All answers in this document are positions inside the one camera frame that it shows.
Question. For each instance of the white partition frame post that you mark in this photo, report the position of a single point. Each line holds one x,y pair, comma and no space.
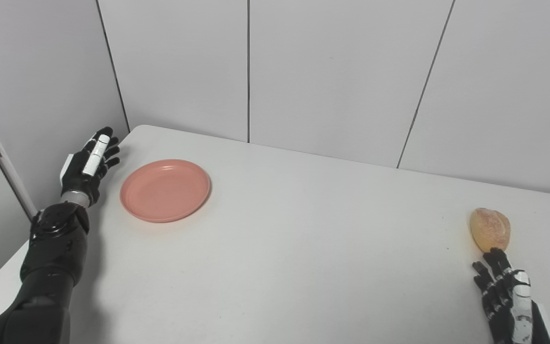
3,160

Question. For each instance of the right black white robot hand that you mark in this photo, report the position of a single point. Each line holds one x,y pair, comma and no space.
502,315

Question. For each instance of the golden bread roll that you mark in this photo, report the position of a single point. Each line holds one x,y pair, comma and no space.
490,229

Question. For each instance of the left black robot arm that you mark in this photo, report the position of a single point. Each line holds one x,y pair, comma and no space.
50,267

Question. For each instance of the pink round plate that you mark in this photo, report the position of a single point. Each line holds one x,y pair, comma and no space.
165,191

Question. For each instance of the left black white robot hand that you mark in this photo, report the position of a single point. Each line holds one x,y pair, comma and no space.
77,174

